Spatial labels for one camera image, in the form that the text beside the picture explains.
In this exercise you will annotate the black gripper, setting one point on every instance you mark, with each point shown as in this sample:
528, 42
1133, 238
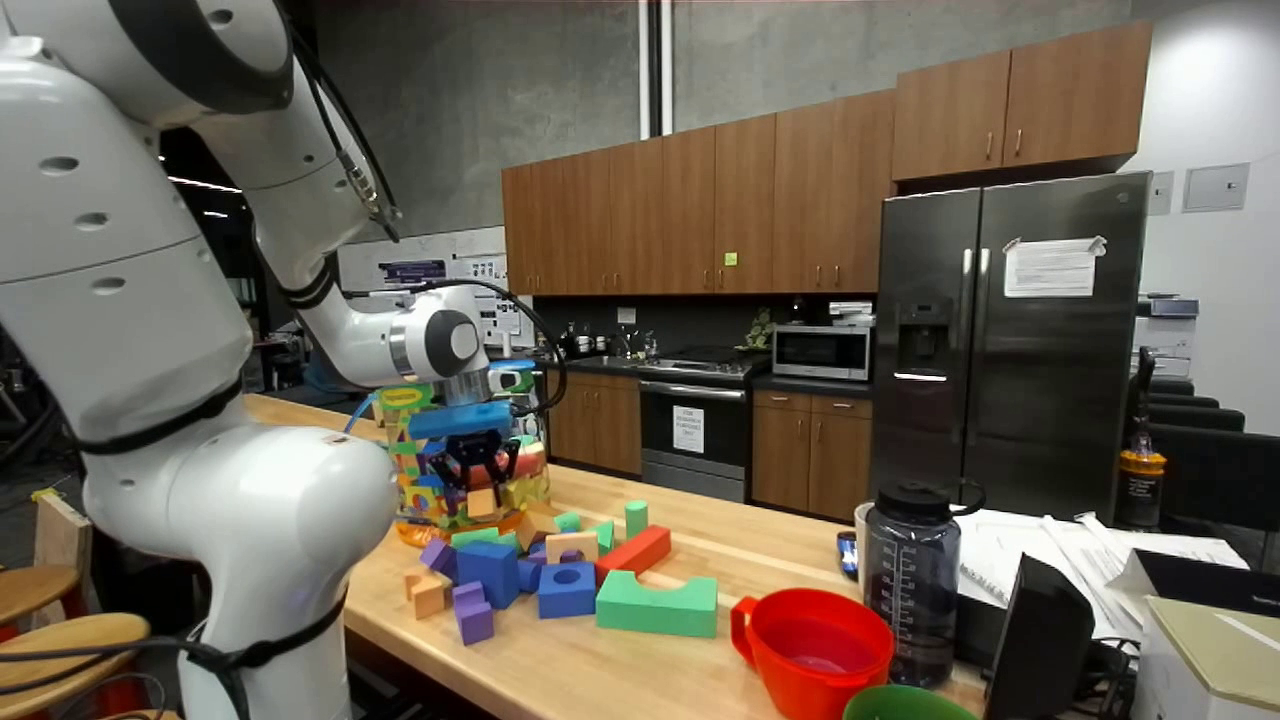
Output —
478, 461

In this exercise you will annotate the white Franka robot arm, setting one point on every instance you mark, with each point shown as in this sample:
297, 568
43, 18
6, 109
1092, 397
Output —
160, 402

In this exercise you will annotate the flat green foam block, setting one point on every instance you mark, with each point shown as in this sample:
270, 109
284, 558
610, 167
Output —
472, 536

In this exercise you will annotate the clear plastic block bag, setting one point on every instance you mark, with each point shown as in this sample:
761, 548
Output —
528, 461

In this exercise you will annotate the small green foam block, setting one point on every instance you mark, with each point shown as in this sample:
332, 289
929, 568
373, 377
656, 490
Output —
569, 520

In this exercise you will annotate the tan foam arch block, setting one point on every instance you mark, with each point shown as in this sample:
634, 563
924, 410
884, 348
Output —
569, 545

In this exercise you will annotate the orange foam block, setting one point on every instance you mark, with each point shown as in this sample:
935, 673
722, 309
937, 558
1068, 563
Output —
429, 592

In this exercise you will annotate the small purple foam block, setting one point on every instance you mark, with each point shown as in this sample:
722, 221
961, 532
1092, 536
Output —
472, 618

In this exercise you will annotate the blue foam block with hole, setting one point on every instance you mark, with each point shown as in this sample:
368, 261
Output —
565, 589

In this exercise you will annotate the red foam bar block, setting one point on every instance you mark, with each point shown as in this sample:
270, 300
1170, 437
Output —
638, 548

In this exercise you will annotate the large green foam arch block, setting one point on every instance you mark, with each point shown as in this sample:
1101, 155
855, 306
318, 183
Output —
653, 605

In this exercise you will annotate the wooden base cabinet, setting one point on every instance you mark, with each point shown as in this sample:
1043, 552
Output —
596, 420
808, 453

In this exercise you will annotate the small green foam cube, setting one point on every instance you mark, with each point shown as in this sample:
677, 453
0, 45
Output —
638, 516

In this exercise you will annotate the black built-in oven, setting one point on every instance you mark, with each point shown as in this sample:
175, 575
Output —
695, 435

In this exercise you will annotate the white poster board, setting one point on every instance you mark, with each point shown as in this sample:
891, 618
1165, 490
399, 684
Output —
442, 261

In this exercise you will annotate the steel microwave oven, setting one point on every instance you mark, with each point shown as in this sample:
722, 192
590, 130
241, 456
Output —
821, 353

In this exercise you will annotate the red plastic cup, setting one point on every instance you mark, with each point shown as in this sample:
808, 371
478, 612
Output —
806, 654

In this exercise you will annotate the dark smartphone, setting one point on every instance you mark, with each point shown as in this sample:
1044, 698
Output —
850, 552

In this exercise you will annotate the dark translucent water bottle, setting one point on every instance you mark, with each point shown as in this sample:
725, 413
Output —
912, 586

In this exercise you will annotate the wooden chair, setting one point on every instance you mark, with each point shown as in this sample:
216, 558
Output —
62, 641

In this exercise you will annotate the green plastic bowl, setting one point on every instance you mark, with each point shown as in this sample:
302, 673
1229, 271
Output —
907, 706

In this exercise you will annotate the black refrigerator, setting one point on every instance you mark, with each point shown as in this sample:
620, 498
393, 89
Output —
1013, 384

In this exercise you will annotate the white papers pile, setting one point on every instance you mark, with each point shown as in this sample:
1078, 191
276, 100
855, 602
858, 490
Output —
1054, 545

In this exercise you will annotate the black monitor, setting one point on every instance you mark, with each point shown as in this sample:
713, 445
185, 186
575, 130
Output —
1039, 647

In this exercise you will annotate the white paper sheet on fridge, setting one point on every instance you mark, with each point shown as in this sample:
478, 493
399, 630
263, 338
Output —
1054, 267

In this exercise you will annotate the orange drink bottle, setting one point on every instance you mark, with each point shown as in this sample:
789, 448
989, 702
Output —
1143, 485

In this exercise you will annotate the black office chair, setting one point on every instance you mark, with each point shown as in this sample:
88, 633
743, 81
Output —
1223, 464

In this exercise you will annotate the white cardboard box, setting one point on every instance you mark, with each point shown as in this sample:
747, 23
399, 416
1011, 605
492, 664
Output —
1204, 654

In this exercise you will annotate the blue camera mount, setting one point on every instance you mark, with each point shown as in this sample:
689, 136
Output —
460, 420

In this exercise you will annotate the long wooden wall cabinet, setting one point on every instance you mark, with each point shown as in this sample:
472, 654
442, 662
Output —
722, 207

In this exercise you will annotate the tall wooden wall cabinet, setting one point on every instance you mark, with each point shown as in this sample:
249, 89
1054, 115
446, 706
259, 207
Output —
1020, 104

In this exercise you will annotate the grey wall panel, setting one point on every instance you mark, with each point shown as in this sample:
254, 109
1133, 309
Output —
1218, 186

